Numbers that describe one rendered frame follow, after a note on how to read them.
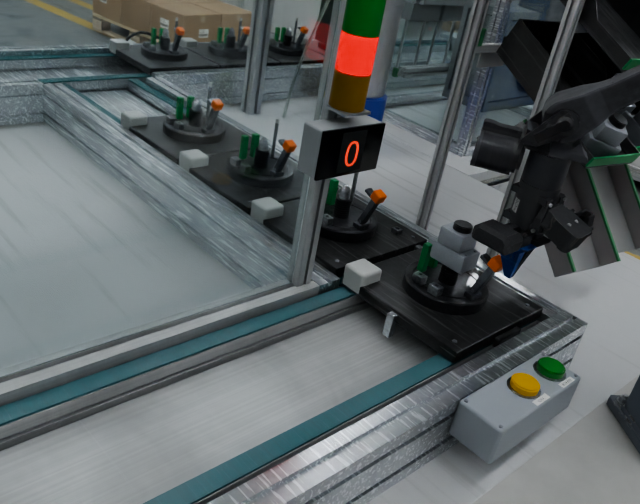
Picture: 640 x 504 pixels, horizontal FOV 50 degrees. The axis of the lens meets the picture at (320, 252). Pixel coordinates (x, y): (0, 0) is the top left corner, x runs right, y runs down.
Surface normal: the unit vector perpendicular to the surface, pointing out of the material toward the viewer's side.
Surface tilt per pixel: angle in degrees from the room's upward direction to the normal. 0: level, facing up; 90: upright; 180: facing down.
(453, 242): 90
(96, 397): 90
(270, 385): 0
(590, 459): 0
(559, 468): 0
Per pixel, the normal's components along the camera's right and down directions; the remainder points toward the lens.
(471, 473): 0.17, -0.86
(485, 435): -0.73, 0.22
